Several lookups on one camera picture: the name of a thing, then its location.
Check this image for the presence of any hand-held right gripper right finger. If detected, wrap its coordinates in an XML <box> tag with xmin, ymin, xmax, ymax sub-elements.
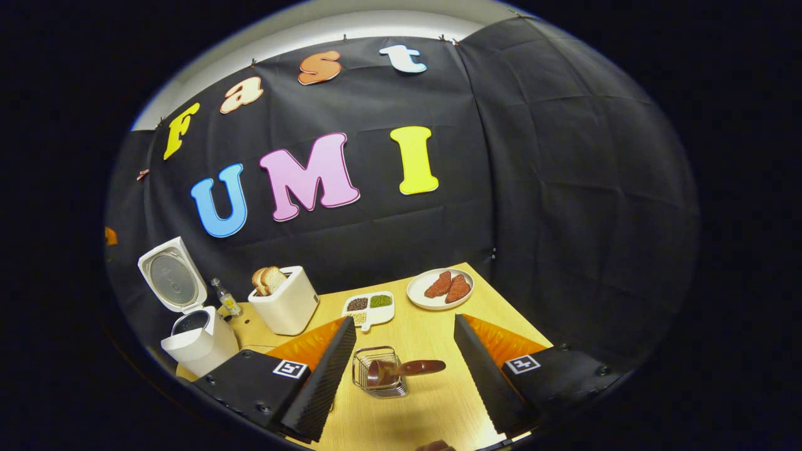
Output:
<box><xmin>454</xmin><ymin>313</ymin><xmax>624</xmax><ymax>436</ymax></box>

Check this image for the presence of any white toaster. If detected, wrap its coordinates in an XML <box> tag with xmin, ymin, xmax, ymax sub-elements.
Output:
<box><xmin>248</xmin><ymin>266</ymin><xmax>320</xmax><ymax>336</ymax></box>

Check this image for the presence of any round white plate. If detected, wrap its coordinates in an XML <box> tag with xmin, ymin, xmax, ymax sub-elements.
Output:
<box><xmin>407</xmin><ymin>268</ymin><xmax>474</xmax><ymax>311</ymax></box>

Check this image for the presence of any black backdrop cloth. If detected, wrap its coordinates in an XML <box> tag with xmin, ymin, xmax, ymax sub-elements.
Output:
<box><xmin>103</xmin><ymin>16</ymin><xmax>699</xmax><ymax>376</ymax></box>

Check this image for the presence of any white rice cooker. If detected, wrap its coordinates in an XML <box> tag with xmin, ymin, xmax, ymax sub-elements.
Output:
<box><xmin>138</xmin><ymin>237</ymin><xmax>240</xmax><ymax>378</ymax></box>

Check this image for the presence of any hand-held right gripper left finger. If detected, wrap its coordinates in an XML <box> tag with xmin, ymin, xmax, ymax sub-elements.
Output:
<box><xmin>193</xmin><ymin>316</ymin><xmax>357</xmax><ymax>442</ymax></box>

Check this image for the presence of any small clear glass bottle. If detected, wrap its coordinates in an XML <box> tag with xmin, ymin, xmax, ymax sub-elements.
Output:
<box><xmin>211</xmin><ymin>278</ymin><xmax>242</xmax><ymax>317</ymax></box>

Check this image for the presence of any brown wooden spoon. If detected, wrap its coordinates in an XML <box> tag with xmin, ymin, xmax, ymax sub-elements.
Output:
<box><xmin>367</xmin><ymin>360</ymin><xmax>447</xmax><ymax>387</ymax></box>

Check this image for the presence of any white divided dish of grains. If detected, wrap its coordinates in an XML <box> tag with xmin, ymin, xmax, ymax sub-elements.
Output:
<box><xmin>342</xmin><ymin>291</ymin><xmax>395</xmax><ymax>331</ymax></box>

